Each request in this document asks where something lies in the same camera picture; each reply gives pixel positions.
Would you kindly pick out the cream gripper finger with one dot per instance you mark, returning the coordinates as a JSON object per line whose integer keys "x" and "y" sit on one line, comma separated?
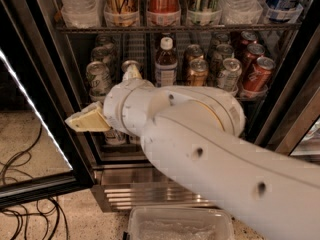
{"x": 132, "y": 72}
{"x": 89, "y": 119}

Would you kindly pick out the green white 7up can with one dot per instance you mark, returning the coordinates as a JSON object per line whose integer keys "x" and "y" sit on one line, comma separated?
{"x": 99, "y": 78}

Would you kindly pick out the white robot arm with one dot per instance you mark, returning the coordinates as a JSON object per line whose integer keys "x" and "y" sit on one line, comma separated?
{"x": 192, "y": 135}

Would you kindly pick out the blue pepsi can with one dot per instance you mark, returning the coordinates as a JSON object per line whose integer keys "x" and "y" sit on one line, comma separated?
{"x": 127, "y": 63}

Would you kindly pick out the bottom shelf tea bottle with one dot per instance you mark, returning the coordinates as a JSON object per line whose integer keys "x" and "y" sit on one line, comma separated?
{"x": 114, "y": 137}

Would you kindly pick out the open fridge glass door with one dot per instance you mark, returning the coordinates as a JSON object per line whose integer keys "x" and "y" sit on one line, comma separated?
{"x": 40, "y": 157}

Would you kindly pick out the gold can front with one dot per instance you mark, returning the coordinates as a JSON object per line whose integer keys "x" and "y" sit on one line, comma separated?
{"x": 197, "y": 72}

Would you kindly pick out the top shelf red can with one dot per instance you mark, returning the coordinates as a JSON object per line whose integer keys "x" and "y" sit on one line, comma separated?
{"x": 163, "y": 12}

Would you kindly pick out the top shelf gold can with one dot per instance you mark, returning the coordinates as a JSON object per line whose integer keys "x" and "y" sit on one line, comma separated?
{"x": 121, "y": 13}

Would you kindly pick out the top shelf water bottle left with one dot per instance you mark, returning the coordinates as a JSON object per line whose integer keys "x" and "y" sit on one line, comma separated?
{"x": 82, "y": 14}

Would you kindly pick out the shelf water bottle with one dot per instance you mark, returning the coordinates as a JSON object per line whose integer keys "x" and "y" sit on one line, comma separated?
{"x": 240, "y": 12}
{"x": 82, "y": 14}

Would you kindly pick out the top shelf green can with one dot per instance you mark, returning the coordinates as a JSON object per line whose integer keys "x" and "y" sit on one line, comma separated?
{"x": 203, "y": 12}

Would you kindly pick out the white green can front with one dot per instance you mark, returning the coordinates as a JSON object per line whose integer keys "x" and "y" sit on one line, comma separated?
{"x": 228, "y": 74}

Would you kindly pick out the red coke can middle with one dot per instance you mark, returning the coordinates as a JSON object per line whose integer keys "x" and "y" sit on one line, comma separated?
{"x": 251, "y": 53}

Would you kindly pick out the red coke can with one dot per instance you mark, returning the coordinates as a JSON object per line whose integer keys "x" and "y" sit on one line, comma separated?
{"x": 251, "y": 53}
{"x": 258, "y": 74}

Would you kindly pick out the top shelf water bottle right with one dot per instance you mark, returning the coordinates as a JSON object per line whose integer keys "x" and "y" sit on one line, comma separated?
{"x": 240, "y": 12}

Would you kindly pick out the red coke can front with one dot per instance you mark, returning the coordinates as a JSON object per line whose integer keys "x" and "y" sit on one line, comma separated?
{"x": 258, "y": 74}

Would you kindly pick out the stainless steel fridge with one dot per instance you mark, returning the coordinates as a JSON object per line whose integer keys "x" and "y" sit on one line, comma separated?
{"x": 123, "y": 178}

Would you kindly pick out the brown tea bottle white cap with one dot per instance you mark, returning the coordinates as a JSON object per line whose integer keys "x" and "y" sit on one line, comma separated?
{"x": 166, "y": 63}

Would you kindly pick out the clear plastic bin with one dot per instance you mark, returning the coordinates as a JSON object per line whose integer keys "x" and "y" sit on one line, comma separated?
{"x": 178, "y": 223}

